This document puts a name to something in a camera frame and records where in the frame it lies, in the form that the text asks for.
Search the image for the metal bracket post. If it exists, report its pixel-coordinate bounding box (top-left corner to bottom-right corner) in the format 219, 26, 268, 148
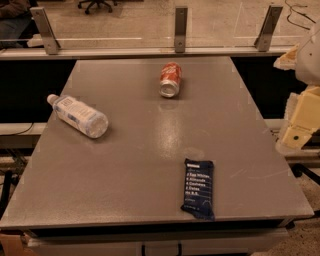
174, 7, 188, 53
30, 7, 60, 55
254, 5, 283, 52

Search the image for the black office chair base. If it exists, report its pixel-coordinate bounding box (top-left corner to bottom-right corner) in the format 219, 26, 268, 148
77, 0, 118, 15

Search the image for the black floor cable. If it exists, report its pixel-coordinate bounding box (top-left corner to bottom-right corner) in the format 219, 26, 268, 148
284, 0, 317, 31

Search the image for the dark blue rxbar wrapper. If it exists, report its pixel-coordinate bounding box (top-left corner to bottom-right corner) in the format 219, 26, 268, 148
181, 158, 215, 221

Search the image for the clear plastic water bottle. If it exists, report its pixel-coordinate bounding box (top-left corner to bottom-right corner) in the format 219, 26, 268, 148
47, 94, 109, 139

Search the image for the left metal bracket post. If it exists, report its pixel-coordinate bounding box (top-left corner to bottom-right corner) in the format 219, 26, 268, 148
30, 7, 60, 55

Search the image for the right metal bracket post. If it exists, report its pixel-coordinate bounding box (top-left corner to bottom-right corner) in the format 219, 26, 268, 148
254, 5, 283, 52

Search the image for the clear acrylic barrier panel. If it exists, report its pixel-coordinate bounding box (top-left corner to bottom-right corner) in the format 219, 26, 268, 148
0, 0, 320, 51

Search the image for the orange soda can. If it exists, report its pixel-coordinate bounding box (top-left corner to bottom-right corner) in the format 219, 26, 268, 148
159, 62, 182, 98

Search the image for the middle metal bracket post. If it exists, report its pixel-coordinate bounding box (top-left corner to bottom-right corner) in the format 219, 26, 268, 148
174, 7, 188, 53

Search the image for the grey metal rail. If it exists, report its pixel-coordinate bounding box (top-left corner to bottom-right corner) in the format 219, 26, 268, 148
0, 46, 291, 60

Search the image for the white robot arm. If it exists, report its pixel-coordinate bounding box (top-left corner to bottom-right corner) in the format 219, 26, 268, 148
273, 20, 320, 154

